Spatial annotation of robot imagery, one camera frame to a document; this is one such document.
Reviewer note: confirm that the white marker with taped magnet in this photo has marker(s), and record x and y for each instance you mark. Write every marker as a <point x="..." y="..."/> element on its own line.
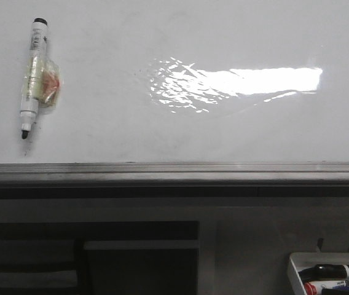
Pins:
<point x="41" y="84"/>

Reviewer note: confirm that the white whiteboard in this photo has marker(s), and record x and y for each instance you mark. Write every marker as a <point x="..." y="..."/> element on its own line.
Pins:
<point x="179" y="81"/>

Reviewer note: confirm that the dark monitor with white edge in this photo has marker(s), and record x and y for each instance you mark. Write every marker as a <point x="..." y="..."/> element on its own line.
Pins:
<point x="143" y="267"/>

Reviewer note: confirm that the white marker tray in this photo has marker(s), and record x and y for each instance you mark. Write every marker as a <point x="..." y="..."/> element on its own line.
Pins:
<point x="303" y="260"/>

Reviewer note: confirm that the left black tray hook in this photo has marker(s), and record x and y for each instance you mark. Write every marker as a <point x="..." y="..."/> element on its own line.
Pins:
<point x="319" y="245"/>

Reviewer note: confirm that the black slatted panel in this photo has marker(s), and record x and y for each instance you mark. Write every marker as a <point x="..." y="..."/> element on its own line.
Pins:
<point x="49" y="257"/>

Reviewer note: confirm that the black capped marker in tray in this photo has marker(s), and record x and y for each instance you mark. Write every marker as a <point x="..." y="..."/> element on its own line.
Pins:
<point x="325" y="272"/>

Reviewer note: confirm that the red capped marker in tray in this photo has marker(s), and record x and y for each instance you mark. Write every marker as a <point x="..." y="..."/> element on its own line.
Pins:
<point x="315" y="287"/>

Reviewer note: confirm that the grey aluminium whiteboard frame ledge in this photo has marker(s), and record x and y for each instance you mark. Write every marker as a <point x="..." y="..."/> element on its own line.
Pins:
<point x="34" y="180"/>

